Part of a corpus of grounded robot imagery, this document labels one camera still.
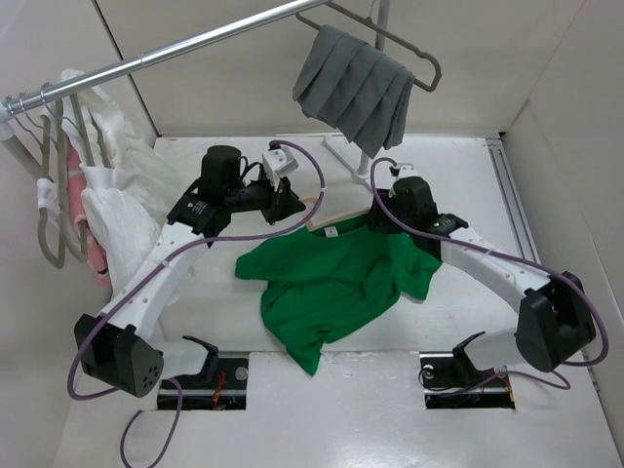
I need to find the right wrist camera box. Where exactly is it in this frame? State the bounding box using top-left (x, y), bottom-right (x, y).
top-left (390, 163), bottom-right (419, 181)

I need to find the white rack base foot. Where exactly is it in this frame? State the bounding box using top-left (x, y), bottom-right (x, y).
top-left (323, 135), bottom-right (372, 191)

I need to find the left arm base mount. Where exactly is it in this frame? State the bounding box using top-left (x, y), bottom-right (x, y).
top-left (175, 335), bottom-right (250, 411)

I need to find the grey empty hanger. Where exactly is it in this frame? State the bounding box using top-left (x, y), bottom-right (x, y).
top-left (14, 111), bottom-right (67, 269)
top-left (45, 99), bottom-right (89, 263)

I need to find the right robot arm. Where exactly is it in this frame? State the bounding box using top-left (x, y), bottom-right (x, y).
top-left (370, 176), bottom-right (597, 384)

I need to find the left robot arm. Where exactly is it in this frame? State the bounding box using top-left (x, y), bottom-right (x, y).
top-left (67, 139), bottom-right (306, 401)

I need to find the grey empty hanger inner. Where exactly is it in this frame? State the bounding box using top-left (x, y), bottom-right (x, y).
top-left (45, 99), bottom-right (89, 263)

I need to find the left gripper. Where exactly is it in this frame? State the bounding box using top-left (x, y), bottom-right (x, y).
top-left (225, 172), bottom-right (306, 226)

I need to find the chrome clothes rail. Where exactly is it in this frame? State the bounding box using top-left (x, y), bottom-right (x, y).
top-left (1, 0), bottom-right (328, 124)

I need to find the white garment on rack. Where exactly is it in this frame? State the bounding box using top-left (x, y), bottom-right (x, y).
top-left (63, 87), bottom-right (183, 293)

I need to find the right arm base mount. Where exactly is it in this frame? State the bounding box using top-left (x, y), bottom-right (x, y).
top-left (417, 331), bottom-right (516, 410)

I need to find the green t shirt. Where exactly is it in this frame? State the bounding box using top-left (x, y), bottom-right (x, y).
top-left (235, 215), bottom-right (442, 375)

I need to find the aluminium rail on table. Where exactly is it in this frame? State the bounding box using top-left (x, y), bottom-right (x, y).
top-left (486, 137), bottom-right (540, 262)

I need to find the white rack upright pole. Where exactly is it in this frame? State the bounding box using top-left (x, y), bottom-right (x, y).
top-left (1, 122), bottom-right (42, 180)

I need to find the grey empty hanger outer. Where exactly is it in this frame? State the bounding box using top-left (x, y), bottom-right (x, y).
top-left (14, 111), bottom-right (67, 269)

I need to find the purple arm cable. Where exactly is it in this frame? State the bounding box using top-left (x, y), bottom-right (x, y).
top-left (66, 139), bottom-right (327, 468)
top-left (369, 156), bottom-right (610, 391)

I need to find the grey pleated cloth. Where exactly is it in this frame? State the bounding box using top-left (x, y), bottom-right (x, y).
top-left (292, 25), bottom-right (414, 158)

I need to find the pink patterned garment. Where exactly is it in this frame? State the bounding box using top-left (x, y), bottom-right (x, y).
top-left (65, 145), bottom-right (108, 288)

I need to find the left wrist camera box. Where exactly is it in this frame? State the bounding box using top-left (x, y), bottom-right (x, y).
top-left (261, 148), bottom-right (298, 187)

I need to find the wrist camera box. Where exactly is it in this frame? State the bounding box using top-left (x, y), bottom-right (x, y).
top-left (261, 148), bottom-right (298, 187)
top-left (390, 163), bottom-right (419, 181)

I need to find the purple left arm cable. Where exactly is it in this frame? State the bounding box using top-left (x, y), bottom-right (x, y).
top-left (66, 139), bottom-right (327, 468)

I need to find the beige plastic hanger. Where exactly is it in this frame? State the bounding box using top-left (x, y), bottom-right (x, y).
top-left (304, 208), bottom-right (371, 232)

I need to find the grey hanger with cloth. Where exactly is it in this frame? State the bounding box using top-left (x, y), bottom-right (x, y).
top-left (293, 2), bottom-right (442, 98)

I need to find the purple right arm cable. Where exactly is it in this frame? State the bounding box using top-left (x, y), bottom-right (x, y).
top-left (369, 156), bottom-right (610, 391)

